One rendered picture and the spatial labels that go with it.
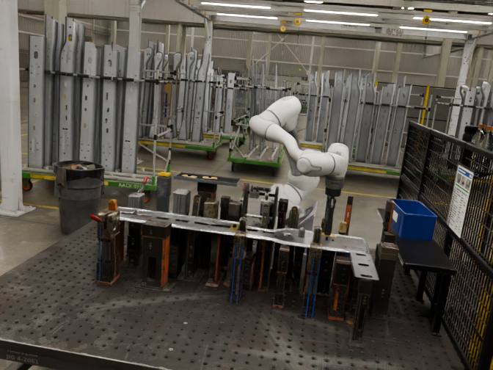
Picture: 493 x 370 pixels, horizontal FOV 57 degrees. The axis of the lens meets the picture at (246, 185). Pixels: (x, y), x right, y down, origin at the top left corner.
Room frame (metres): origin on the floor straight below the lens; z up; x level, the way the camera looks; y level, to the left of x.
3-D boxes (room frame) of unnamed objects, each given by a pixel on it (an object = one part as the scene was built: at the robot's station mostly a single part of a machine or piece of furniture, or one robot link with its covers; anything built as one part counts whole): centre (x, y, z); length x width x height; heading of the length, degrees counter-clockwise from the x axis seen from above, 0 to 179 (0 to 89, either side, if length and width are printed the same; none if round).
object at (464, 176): (1.96, -0.96, 1.30); 0.23 x 0.02 x 0.31; 173
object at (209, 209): (2.37, 0.18, 0.89); 0.13 x 0.11 x 0.38; 173
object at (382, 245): (1.96, -0.68, 0.88); 0.08 x 0.08 x 0.36; 83
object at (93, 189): (4.58, 1.74, 0.36); 0.54 x 0.50 x 0.73; 172
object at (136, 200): (2.43, 0.60, 0.88); 0.11 x 0.10 x 0.36; 173
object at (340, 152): (2.12, -0.41, 1.40); 0.13 x 0.11 x 0.16; 131
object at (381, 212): (2.27, -0.88, 1.02); 0.90 x 0.22 x 0.03; 173
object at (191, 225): (2.19, 0.06, 1.00); 1.38 x 0.22 x 0.02; 83
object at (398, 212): (2.32, -0.88, 1.10); 0.30 x 0.17 x 0.13; 178
